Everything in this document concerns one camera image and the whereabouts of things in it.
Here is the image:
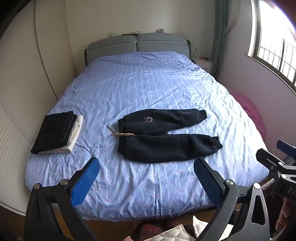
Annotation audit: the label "folded black garment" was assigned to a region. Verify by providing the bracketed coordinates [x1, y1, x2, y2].
[30, 111, 78, 154]

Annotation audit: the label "white sliding door wardrobe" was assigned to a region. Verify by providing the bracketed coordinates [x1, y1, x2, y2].
[0, 0, 79, 216]

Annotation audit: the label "person's white quilted jacket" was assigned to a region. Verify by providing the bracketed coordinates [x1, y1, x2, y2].
[159, 215, 234, 241]

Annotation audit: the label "green curtain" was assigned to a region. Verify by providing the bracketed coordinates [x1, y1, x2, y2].
[211, 0, 232, 78]

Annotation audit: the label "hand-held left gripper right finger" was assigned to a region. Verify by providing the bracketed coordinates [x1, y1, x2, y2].
[194, 158, 271, 241]

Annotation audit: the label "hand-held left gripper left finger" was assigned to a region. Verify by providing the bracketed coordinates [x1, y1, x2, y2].
[24, 157, 100, 241]

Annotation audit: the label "bed with blue striped sheet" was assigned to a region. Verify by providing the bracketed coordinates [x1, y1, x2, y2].
[25, 51, 270, 219]

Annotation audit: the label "pink cushion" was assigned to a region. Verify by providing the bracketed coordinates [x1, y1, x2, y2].
[229, 91, 266, 139]

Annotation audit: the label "person's right hand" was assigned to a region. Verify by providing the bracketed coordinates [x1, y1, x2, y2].
[276, 197, 296, 234]

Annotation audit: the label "barred window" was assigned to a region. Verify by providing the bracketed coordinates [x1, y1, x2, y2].
[247, 0, 296, 93]

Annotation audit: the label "white nightstand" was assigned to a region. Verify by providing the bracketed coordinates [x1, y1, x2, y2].
[192, 57, 214, 75]

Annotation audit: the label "folded white garment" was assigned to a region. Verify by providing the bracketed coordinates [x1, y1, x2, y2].
[40, 115, 84, 154]

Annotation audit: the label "dark navy pants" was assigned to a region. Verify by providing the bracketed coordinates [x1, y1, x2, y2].
[106, 108, 223, 164]

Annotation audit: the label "grey padded headboard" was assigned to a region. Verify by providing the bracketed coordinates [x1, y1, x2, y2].
[84, 33, 192, 66]

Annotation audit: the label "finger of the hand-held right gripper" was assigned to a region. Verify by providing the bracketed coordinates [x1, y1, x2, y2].
[256, 148, 296, 179]
[276, 139, 296, 160]

